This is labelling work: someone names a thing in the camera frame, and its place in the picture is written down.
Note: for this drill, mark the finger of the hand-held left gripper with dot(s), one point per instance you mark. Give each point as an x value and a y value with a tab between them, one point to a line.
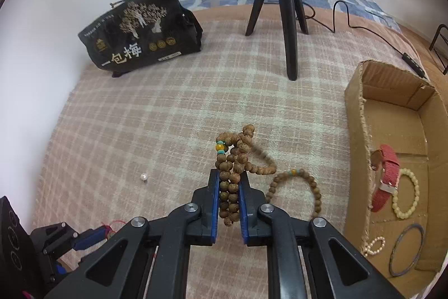
89	237

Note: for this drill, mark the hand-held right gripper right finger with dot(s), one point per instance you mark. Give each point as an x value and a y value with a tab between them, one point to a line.
244	211

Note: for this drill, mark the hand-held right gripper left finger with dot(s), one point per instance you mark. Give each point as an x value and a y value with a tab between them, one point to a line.
214	208

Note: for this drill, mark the dark thin bangle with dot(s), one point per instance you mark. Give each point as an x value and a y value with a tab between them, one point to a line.
392	258

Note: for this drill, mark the cardboard box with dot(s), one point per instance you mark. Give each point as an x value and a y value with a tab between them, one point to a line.
395	131

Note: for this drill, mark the pink plaid blanket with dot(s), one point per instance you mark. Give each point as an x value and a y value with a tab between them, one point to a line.
157	110

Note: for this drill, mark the black tripod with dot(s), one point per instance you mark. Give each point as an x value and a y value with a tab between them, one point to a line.
290	40

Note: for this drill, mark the black snack bag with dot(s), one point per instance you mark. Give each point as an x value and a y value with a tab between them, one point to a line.
140	40

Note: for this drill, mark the black clothes rack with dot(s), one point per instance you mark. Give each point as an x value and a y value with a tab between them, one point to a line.
434	37

